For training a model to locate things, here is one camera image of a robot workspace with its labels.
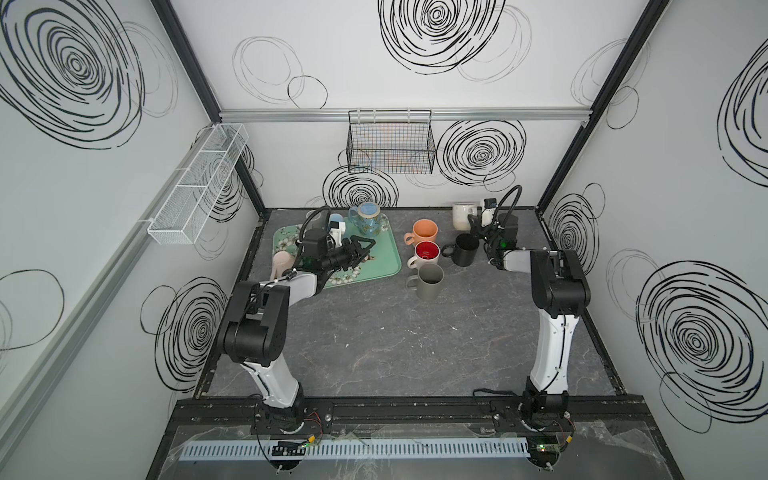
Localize black corner frame post left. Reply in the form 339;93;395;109
151;0;270;220

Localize light blue mug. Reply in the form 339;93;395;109
329;213;346;233

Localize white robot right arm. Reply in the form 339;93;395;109
467;214;591;431

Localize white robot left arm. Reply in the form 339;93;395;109
216;229;376;419

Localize aluminium wall rail back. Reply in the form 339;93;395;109
220;106;592;123

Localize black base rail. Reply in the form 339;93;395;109
173;392;652;436

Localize black wire basket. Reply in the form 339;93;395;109
345;120;437;175

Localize mint green floral tray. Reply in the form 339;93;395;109
272;214;402;289

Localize white slotted cable duct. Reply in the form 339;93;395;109
178;437;530;461

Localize white mug red inside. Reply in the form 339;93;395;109
407;241;441;269

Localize pale pink mug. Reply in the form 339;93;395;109
270;251;295;280

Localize black corner frame post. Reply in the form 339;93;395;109
151;0;270;220
535;0;671;214

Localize aluminium wall rail left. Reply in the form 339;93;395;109
1;151;191;458

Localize beige mug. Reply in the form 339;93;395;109
452;202;482;232

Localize aluminium wall rail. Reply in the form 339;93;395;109
1;151;191;458
220;106;592;123

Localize white wire wall shelf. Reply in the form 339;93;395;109
147;123;249;245

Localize black mug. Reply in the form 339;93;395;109
441;233;480;267

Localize black corner frame post right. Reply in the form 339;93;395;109
535;0;671;214

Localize peach mug grey base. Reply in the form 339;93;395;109
403;219;439;245

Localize blue butterfly mug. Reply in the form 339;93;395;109
348;202;382;237

